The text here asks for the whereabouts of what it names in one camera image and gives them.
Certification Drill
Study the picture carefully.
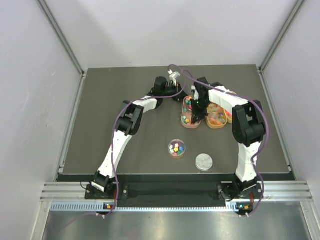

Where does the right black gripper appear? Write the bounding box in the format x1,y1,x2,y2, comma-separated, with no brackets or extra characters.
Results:
190,98,211,124

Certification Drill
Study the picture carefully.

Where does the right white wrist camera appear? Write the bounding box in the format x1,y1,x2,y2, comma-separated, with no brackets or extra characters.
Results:
191,85,199,101

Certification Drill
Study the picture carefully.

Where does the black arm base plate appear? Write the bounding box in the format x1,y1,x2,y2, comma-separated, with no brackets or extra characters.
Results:
84,181,265,201

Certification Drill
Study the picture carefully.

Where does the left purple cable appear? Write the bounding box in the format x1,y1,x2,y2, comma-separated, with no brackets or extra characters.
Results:
94,64,187,218

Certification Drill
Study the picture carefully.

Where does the clear round plastic jar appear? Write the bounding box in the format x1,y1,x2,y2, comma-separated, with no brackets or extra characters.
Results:
168,139,186,159

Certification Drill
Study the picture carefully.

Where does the slotted cable duct rail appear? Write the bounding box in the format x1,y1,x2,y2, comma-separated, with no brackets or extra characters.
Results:
49,201,249,213

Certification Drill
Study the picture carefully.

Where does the pink tray of block candies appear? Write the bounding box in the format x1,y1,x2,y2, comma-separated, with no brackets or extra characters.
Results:
181,95,201,129

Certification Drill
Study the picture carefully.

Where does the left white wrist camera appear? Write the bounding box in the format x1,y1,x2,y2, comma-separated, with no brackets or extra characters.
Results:
168,70,181,87

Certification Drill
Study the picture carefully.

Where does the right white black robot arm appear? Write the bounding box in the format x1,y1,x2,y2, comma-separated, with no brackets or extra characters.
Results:
191,77,270,198

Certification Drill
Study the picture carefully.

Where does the yellow tray of popsicle candies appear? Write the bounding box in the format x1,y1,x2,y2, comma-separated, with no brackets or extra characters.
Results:
205,103,228,130

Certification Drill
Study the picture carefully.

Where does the orange tray of star candies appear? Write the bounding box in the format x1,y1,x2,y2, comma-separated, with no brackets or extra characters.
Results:
222,94,235,124

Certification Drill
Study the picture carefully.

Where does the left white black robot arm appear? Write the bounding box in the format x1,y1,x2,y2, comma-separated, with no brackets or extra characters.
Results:
91,71,186,199

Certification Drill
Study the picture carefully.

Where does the clear round jar lid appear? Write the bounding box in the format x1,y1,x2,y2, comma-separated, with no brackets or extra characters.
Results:
195,153,214,172

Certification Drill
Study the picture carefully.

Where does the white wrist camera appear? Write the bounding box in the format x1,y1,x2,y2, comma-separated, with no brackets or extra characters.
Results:
168,70,181,87
191,85,199,101

